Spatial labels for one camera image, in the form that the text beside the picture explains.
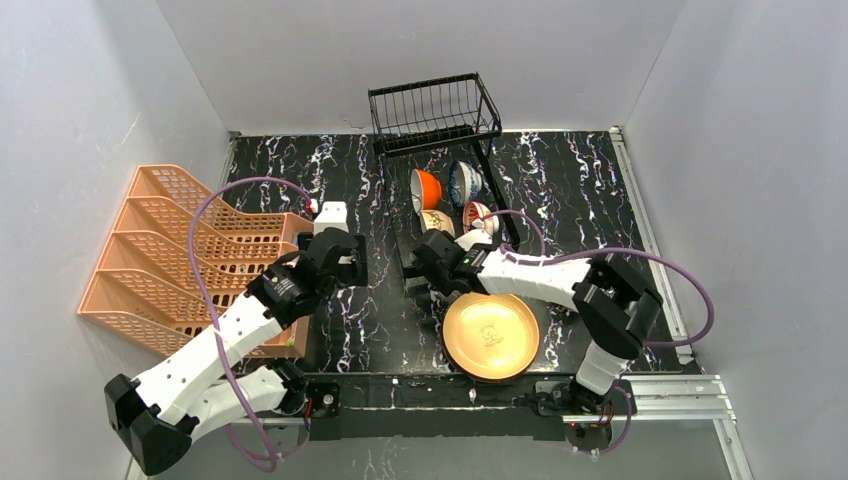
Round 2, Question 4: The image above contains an orange patterned bowl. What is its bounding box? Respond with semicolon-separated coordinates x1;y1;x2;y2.
462;201;500;236

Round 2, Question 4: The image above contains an orange glossy bowl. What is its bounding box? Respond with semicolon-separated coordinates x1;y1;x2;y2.
410;169;442;213

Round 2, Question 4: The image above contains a blue floral bowl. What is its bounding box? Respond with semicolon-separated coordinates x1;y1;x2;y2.
449;161;483;207

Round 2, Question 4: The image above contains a black wire dish rack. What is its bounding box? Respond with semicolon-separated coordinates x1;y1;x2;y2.
367;72;510;277

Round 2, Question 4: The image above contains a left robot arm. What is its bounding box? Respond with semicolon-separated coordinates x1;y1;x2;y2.
104;227;368;476

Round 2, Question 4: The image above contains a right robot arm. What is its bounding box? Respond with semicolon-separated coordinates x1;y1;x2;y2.
413;229;664;398

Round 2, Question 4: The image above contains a yellow plate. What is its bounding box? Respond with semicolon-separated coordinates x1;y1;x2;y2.
441;293;540;383

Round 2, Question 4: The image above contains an orange file organizer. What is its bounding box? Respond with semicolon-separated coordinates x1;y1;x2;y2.
78;165;284;356

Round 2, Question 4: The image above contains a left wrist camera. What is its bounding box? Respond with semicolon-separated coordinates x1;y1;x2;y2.
313;201;350;235

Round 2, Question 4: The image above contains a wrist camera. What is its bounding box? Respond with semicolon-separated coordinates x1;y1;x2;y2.
313;201;350;235
455;229;495;252

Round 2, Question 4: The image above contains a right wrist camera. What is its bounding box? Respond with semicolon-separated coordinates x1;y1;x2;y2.
455;229;495;252

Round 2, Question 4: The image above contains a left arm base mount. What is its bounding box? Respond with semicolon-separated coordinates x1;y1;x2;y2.
238;359;340;421

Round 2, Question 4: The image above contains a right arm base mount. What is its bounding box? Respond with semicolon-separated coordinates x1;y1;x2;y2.
512;378;637;457

